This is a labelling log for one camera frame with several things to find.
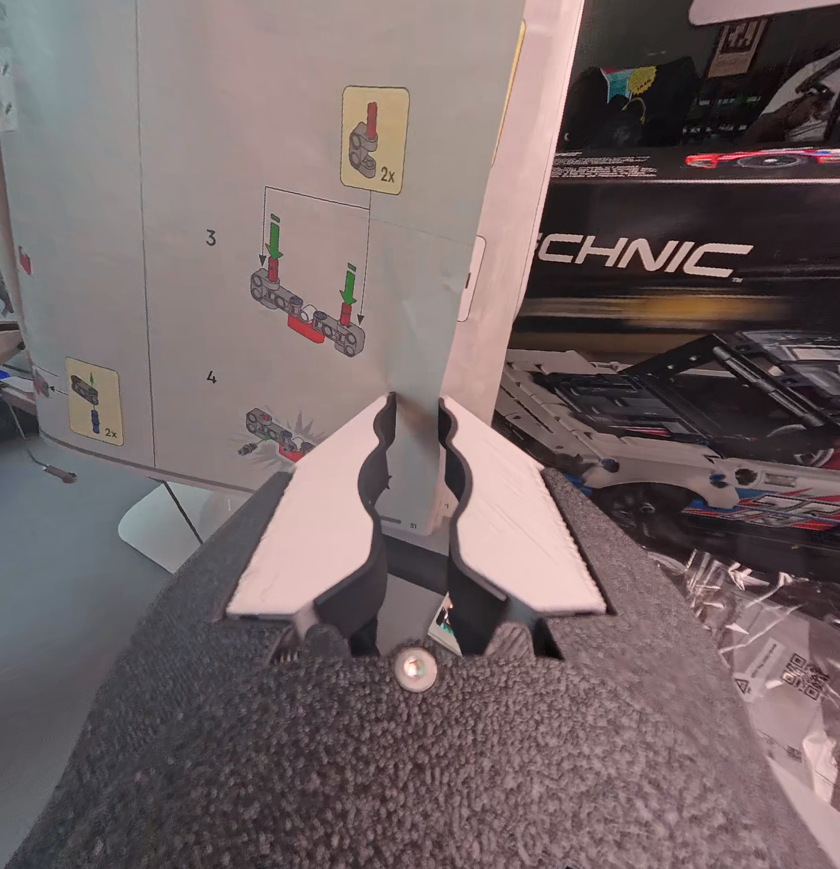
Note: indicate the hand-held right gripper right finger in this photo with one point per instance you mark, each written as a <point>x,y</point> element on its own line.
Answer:
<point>515,516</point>

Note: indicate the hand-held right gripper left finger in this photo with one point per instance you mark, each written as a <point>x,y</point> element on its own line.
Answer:
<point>311,516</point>

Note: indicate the building instruction booklet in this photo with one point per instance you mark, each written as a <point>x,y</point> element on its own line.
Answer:
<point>243,136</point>

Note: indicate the small colourful printed card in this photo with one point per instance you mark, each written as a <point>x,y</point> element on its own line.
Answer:
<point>443,624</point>

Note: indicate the white booklet stand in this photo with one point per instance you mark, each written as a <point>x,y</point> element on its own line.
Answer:
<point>148,523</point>

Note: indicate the black toy car box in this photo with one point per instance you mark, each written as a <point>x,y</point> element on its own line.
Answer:
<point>664,326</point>

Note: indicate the clear plastic bags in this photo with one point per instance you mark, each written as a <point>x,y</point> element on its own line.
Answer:
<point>766,652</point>

